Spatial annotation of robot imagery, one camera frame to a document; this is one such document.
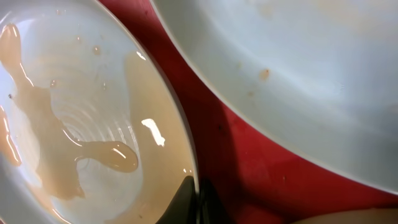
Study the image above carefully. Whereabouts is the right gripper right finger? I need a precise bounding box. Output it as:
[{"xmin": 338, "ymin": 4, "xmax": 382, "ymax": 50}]
[{"xmin": 198, "ymin": 179, "xmax": 232, "ymax": 224}]

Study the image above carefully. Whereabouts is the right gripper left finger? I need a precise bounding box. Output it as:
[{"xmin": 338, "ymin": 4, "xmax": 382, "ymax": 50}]
[{"xmin": 156, "ymin": 176, "xmax": 197, "ymax": 224}]

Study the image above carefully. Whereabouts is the white plate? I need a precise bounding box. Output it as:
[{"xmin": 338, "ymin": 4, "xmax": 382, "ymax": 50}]
[
  {"xmin": 1, "ymin": 0, "xmax": 198, "ymax": 223},
  {"xmin": 152, "ymin": 0, "xmax": 397, "ymax": 194}
]

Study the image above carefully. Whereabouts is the red plastic tray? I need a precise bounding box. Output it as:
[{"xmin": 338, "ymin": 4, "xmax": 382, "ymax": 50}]
[{"xmin": 101, "ymin": 0, "xmax": 397, "ymax": 223}]

